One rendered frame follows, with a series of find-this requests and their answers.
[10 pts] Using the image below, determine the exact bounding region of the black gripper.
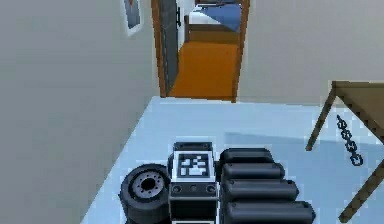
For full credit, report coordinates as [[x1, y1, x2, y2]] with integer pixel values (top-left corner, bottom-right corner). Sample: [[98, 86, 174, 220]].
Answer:
[[119, 163, 172, 224]]

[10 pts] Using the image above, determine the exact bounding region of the brown wooden table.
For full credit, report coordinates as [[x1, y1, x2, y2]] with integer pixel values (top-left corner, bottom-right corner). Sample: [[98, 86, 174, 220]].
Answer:
[[305, 80, 384, 224]]

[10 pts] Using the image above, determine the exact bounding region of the white framed wall picture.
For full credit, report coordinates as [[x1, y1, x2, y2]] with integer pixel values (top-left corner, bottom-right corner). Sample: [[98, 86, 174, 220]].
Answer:
[[123, 0, 143, 37]]

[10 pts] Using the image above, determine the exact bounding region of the black chain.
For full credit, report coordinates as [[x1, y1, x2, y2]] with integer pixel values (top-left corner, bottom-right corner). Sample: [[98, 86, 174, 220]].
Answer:
[[335, 114, 364, 167]]

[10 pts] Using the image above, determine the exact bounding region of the bed with blue blanket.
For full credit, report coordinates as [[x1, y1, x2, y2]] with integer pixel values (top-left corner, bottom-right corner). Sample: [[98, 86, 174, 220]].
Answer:
[[184, 0, 243, 44]]

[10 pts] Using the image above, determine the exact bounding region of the dark grey room door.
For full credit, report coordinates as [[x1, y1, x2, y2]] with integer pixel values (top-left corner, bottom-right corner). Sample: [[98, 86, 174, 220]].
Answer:
[[157, 0, 181, 96]]

